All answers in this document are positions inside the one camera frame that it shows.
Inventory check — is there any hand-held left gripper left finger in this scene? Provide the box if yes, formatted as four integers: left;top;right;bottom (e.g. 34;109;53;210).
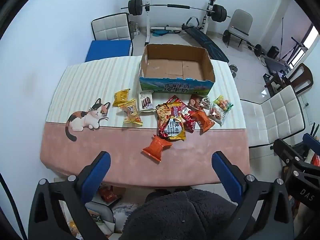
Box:
28;151;112;240

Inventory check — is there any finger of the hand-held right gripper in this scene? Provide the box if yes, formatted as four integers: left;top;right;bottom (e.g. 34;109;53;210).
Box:
273;138;316;171
302;122;320;147

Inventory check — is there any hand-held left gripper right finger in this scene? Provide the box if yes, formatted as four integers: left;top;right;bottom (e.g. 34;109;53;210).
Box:
211;151;294;240

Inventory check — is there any orange snack packet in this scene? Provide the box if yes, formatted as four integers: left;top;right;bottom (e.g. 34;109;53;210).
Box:
190;110;215;132
142;134;173;162

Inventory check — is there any large yellow noodle packet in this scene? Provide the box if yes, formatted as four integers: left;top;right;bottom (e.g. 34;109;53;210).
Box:
155;102;187;142

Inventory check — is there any long red snack packet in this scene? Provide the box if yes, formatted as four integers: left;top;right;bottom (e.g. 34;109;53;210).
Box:
166;95;198;133

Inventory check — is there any white chocolate stick packet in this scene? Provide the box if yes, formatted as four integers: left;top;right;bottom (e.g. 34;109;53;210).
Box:
138;90;156;112

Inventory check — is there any cardboard box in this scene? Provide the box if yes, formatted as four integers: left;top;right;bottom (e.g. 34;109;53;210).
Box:
139;44;216;96

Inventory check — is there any red package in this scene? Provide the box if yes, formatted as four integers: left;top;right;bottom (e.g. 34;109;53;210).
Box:
97;186;121;203

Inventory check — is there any white padded chair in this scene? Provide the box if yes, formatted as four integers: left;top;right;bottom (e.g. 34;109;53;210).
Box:
240;85;306;148
91;12;134;55

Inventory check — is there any white cracker packet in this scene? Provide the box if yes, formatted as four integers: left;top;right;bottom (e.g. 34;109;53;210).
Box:
208;104;230;126

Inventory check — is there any brown wooden chair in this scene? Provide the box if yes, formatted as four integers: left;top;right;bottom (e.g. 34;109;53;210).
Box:
264;63;314;95

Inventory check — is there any person's dark fleece clothing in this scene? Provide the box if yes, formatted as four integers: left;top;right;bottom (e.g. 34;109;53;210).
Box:
120;189;255;240

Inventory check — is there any colourful candy ball packet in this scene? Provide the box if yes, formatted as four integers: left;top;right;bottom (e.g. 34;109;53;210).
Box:
212;95;234;112

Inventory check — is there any yellow bread packet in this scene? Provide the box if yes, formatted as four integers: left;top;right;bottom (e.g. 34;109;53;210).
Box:
118;98;143;126

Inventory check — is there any small white snack packet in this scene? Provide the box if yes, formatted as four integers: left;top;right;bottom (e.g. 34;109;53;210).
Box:
200;96;212;110

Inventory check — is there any brown walnut snack packet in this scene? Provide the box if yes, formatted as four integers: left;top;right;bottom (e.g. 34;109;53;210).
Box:
187;94;204;111

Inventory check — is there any yellow snack packet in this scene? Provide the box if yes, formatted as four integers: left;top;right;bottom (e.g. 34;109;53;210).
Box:
112;88;131;107

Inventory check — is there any black tripod stand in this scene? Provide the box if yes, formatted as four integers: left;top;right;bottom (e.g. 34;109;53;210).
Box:
280;17;308;63

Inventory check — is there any short barbell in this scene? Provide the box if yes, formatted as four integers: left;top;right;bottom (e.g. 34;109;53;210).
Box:
222;29;263;57

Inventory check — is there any black sit-up bench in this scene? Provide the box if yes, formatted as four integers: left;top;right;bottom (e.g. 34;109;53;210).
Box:
181;16;229;63

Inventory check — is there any grey chair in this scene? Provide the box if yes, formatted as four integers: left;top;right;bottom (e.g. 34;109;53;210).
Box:
226;9;253;48

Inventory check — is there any white barbell rack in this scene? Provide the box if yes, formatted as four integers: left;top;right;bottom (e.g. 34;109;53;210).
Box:
144;0;218;47

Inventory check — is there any black barbell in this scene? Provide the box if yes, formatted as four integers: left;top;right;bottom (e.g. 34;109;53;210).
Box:
121;0;232;22

